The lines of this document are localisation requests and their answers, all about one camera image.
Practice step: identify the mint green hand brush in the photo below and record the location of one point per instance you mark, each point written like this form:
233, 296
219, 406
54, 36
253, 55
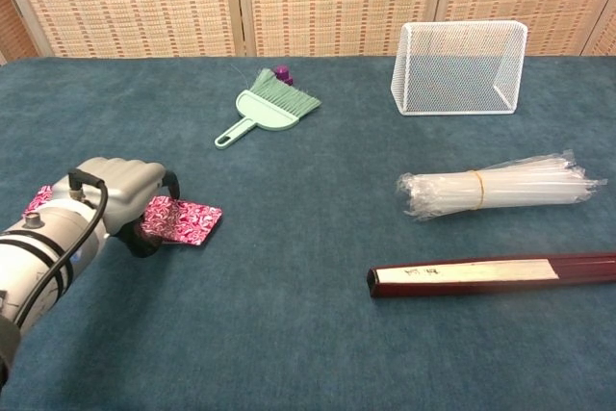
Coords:
262, 110

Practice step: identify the dark red folded fan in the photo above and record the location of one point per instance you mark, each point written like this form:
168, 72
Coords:
481, 278

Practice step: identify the yellow rubber band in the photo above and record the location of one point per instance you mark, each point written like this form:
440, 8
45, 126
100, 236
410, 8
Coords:
479, 189

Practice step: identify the small purple plastic object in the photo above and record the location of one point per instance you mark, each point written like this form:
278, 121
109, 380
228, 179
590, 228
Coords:
283, 74

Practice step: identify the teal velvet tablecloth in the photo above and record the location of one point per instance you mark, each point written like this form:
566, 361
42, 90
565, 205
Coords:
289, 324

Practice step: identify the bundle of wrapped clear straws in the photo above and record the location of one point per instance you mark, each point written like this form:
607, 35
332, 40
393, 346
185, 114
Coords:
520, 187

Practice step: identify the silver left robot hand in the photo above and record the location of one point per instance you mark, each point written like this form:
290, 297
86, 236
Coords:
127, 189

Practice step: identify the pink patterned card deck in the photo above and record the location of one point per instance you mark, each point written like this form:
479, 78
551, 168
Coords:
190, 223

